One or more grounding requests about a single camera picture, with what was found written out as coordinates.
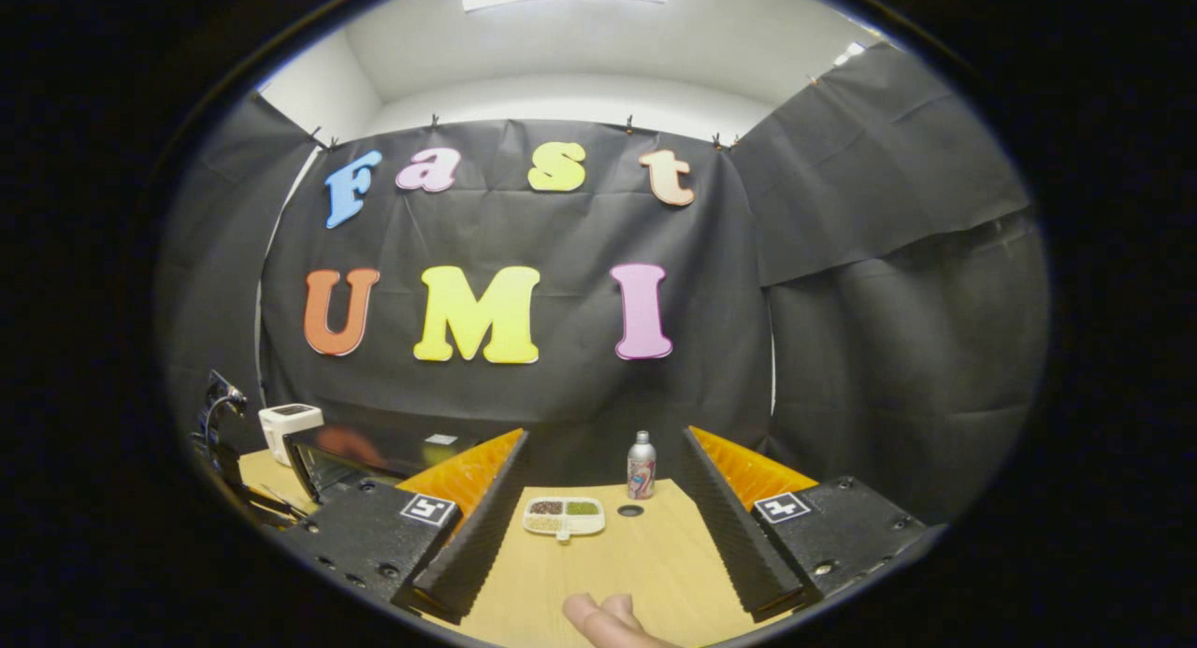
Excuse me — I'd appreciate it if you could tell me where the black electric oven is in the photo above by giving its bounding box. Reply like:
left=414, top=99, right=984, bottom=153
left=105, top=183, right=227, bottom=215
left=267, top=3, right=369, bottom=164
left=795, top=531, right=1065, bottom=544
left=283, top=428, right=489, bottom=505

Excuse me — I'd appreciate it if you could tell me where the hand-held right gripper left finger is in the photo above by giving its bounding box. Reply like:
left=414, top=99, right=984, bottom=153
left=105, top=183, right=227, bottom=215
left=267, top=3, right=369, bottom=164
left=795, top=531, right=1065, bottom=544
left=281, top=430, right=532, bottom=626

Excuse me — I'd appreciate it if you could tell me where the white divided snack plate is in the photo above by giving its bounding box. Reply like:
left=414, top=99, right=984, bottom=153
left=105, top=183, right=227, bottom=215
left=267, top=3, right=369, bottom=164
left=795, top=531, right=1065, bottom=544
left=523, top=497, right=606, bottom=543

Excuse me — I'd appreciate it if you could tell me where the small white appliance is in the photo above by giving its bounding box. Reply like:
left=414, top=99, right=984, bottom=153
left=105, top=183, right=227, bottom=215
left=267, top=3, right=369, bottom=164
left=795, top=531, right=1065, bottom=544
left=258, top=404, right=324, bottom=467

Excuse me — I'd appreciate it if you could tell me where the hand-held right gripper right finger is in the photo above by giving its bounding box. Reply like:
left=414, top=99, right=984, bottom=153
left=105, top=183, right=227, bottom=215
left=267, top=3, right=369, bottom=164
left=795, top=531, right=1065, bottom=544
left=681, top=427, right=945, bottom=623

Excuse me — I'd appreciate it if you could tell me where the silver printed drink bottle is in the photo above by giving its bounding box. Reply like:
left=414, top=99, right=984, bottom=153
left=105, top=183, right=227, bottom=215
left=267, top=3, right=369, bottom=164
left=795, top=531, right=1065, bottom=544
left=627, top=431, right=657, bottom=500

